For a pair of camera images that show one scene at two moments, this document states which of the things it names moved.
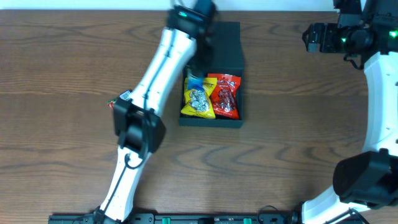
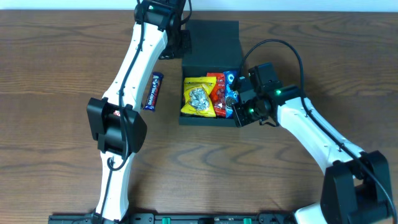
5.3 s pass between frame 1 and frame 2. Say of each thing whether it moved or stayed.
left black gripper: moved
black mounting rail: stayed
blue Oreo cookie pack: moved
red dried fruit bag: stayed
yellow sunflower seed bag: stayed
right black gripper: moved
